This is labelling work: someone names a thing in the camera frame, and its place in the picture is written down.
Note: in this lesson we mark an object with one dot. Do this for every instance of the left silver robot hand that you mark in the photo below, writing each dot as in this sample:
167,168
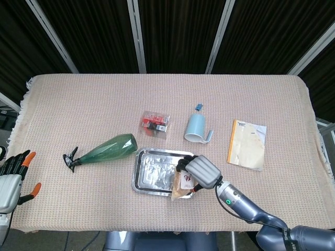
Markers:
9,191

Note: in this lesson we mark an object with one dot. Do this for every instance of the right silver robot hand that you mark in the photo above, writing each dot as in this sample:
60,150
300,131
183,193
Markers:
202,171

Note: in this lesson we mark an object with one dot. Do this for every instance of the packaged food bag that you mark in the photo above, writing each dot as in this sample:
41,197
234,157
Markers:
180,187

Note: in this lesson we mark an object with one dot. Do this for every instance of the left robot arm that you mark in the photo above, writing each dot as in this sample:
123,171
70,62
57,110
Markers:
3,225

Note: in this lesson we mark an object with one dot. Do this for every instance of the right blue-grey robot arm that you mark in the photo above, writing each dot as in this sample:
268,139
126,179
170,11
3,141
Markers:
251,209

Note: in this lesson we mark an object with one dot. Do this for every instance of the stainless steel tray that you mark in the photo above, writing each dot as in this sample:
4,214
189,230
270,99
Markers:
151,170

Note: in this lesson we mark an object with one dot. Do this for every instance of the light blue mug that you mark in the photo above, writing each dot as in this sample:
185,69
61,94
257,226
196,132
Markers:
195,126

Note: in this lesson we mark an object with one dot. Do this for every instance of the yellow-spined worn notebook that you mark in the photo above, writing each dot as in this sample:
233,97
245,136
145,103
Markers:
247,145

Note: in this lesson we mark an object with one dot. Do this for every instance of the small blue clip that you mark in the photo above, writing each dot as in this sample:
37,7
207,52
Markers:
199,106

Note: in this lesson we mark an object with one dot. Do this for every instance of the clear box of coffee capsules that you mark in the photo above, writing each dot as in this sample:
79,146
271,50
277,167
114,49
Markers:
155,125

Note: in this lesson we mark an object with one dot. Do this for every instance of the blue-grey robot torso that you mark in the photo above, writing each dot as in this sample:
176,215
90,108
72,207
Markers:
159,241

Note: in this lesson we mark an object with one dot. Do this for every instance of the green plastic spray bottle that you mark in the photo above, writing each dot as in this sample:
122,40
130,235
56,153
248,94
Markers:
110,150

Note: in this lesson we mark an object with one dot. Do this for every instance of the beige woven tablecloth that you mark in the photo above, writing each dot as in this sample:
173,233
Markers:
91,104

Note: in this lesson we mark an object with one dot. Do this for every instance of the dark pleated curtain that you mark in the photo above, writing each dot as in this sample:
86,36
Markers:
178,31

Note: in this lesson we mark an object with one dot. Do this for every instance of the grey metal frame post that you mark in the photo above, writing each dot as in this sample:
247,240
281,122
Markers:
52,36
311,49
137,36
220,36

